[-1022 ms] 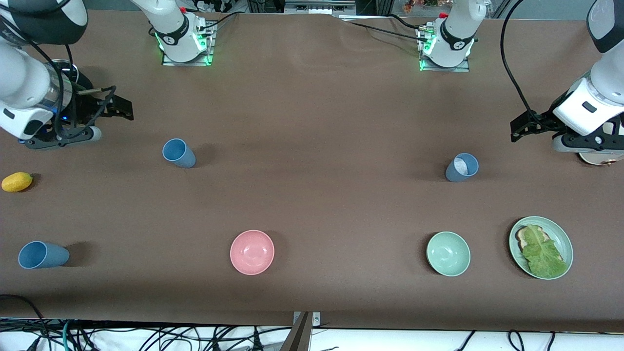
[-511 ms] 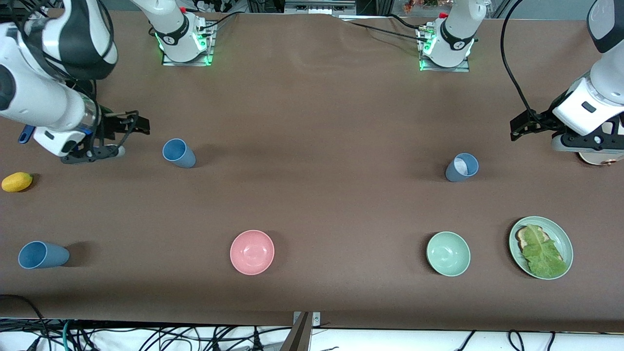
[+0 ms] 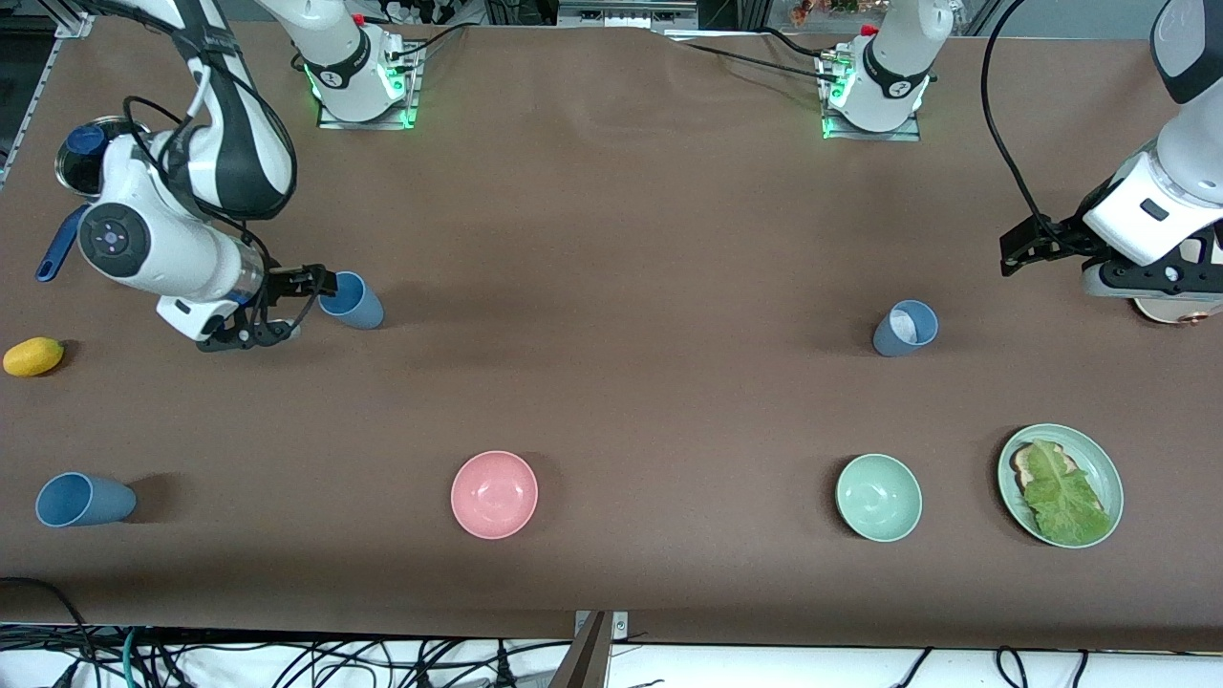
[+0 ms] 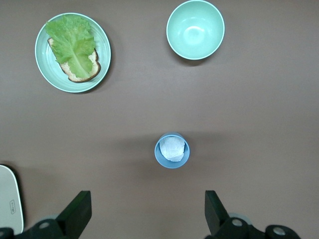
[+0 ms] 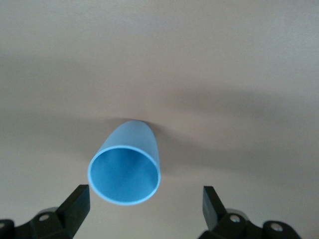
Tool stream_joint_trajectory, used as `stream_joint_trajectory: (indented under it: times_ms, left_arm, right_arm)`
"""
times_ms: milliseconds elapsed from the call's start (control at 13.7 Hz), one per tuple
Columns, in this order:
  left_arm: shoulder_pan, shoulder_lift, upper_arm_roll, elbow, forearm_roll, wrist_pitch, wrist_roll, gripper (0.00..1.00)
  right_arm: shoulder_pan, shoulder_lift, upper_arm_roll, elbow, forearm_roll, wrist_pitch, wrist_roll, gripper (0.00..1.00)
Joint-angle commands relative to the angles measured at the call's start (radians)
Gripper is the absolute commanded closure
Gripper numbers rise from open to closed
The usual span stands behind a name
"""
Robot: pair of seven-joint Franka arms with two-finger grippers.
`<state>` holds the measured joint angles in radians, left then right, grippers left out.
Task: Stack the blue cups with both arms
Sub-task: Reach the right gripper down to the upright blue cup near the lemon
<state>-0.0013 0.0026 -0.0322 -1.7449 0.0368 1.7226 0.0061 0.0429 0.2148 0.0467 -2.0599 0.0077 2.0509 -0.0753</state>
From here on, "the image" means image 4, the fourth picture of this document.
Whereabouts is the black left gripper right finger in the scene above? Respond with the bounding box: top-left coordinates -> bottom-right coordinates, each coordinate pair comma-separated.
204,190 -> 300,239

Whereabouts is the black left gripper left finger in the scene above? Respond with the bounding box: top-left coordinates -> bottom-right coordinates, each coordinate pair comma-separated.
0,190 -> 92,239

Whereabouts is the blue cup holding white paper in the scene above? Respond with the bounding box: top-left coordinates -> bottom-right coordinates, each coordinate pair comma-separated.
154,131 -> 190,169

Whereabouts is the cream toaster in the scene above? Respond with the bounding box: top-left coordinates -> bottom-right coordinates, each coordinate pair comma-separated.
0,164 -> 24,235

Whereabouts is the crumpled white paper ball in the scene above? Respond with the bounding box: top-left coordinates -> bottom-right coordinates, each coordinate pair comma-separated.
159,136 -> 186,162

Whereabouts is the mint green plate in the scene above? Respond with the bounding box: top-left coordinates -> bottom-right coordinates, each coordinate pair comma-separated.
34,12 -> 112,94

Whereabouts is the toasted bread slice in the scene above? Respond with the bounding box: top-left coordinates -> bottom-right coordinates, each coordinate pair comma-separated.
47,37 -> 102,84

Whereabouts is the green lettuce leaf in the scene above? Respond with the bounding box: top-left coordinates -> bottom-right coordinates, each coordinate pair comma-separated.
44,14 -> 98,79

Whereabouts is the mint green bowl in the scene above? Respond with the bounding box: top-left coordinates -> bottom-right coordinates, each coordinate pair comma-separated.
166,0 -> 225,61

